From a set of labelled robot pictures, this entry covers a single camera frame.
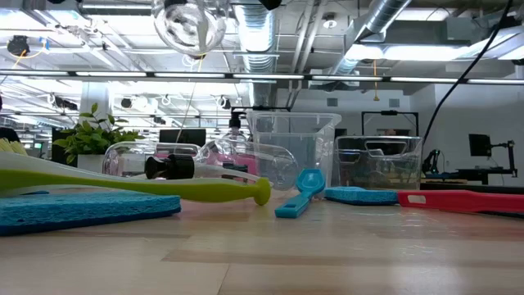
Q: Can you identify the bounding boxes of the blue dish brush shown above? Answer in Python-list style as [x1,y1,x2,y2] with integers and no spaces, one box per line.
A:
[274,168,327,220]

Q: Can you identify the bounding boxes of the green dish brush yellow bristles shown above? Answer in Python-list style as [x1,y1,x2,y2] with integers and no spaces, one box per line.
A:
[0,138,272,207]

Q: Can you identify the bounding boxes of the red dish brush white bristles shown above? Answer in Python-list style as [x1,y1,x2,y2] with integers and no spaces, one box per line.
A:
[396,188,524,215]

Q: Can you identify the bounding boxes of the black monitor on arm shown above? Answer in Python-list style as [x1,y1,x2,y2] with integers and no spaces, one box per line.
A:
[468,134,517,178]

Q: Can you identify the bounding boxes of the long ceiling light bar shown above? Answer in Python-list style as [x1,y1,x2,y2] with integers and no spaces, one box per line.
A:
[0,69,524,85]

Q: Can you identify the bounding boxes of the tall frosted clear bin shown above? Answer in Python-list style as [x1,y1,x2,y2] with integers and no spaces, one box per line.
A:
[246,111,343,189]

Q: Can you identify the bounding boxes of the black computer monitor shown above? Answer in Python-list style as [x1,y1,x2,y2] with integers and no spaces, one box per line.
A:
[158,128,207,148]

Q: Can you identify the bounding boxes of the potted green plant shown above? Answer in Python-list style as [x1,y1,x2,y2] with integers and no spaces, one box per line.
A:
[52,102,144,175]

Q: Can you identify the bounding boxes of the dark cabinet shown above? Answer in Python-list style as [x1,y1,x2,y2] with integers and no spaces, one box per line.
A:
[51,127,79,167]

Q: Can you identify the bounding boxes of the dark office desk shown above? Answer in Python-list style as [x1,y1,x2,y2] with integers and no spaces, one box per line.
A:
[462,166,519,186]

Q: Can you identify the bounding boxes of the wide silver air duct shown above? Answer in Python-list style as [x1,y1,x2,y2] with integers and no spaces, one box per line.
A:
[233,0,283,107]

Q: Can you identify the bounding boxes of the slanted silver air duct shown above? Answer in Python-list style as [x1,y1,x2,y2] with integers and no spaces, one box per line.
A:
[327,0,413,79]

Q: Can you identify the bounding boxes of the black frame stand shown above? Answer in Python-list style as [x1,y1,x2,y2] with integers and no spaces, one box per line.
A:
[361,110,420,136]

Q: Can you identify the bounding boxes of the low clear bin with handles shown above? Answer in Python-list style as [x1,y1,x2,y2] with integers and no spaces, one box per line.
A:
[333,134,424,192]

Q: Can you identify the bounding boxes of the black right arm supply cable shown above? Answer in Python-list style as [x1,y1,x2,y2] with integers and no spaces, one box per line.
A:
[421,0,513,144]

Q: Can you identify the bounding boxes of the black ceiling cable reel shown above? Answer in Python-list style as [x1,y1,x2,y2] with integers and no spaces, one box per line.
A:
[7,34,30,57]

